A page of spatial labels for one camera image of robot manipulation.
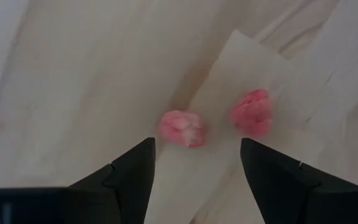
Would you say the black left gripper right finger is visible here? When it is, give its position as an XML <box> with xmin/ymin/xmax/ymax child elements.
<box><xmin>240</xmin><ymin>138</ymin><xmax>358</xmax><ymax>224</ymax></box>

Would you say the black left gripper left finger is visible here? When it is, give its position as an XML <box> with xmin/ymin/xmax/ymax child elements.
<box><xmin>68</xmin><ymin>137</ymin><xmax>157</xmax><ymax>224</ymax></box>

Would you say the pink ball front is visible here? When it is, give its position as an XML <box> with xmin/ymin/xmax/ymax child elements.
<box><xmin>229</xmin><ymin>89</ymin><xmax>275</xmax><ymax>138</ymax></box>

